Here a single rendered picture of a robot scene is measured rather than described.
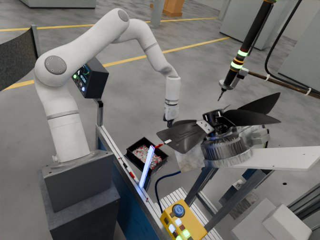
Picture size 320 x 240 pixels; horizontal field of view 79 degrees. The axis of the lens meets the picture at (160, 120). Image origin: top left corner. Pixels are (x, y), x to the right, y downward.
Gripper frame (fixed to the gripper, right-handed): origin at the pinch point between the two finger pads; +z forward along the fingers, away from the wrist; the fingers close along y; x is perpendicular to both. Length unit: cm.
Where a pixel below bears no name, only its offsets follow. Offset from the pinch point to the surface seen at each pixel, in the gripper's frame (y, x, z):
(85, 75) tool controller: -40, 34, -29
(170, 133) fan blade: -17.2, -20.4, -9.3
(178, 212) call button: -35, -48, 7
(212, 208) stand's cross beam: 15, -35, 55
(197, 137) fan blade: -8.1, -30.3, -9.1
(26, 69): -60, 167, -7
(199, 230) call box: -31, -57, 11
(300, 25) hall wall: 1163, 360, -78
